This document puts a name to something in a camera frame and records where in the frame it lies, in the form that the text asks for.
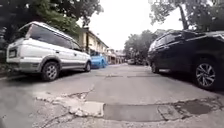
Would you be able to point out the silver van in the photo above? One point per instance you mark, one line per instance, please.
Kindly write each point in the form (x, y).
(46, 50)

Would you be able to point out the blue car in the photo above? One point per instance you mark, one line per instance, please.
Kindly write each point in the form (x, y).
(98, 61)

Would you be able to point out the black car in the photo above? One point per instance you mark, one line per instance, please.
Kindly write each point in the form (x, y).
(186, 53)

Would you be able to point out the large tree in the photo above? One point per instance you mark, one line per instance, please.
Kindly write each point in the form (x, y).
(40, 13)

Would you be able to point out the yellow house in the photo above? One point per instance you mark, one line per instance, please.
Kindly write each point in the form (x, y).
(93, 45)

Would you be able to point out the tree with leaning trunk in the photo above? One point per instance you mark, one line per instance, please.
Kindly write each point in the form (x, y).
(190, 13)

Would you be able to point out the grey concrete road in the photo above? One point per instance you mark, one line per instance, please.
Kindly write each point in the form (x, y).
(120, 86)

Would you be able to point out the distant trees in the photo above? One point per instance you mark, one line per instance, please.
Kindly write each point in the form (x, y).
(138, 45)

